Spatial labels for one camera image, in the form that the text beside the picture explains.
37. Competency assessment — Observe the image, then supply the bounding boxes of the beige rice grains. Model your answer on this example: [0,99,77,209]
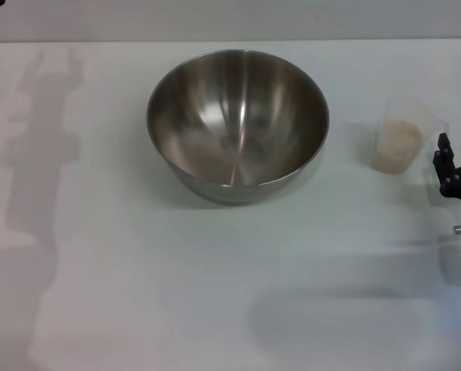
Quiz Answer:
[371,119,425,174]

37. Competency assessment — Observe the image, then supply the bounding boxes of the clear plastic measuring cup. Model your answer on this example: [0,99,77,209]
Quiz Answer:
[370,96,450,176]

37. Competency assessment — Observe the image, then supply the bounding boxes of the stainless steel mixing bowl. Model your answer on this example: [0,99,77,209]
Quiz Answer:
[145,49,330,206]

